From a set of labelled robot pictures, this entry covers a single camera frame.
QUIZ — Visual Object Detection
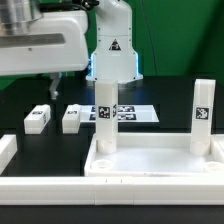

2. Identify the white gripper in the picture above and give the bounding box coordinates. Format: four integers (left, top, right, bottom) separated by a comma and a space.
0, 10, 88, 100

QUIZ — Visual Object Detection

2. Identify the white desk top tray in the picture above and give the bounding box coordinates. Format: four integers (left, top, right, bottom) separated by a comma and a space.
84, 133, 224, 177

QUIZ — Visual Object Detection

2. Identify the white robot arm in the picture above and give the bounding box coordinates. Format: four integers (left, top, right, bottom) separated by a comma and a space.
0, 0, 142, 99

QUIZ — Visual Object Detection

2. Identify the white U-shaped border fence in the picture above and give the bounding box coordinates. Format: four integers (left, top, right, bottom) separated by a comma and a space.
0, 135, 224, 205

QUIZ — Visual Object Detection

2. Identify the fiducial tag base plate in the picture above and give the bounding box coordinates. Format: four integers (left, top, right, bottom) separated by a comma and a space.
81, 105, 159, 123

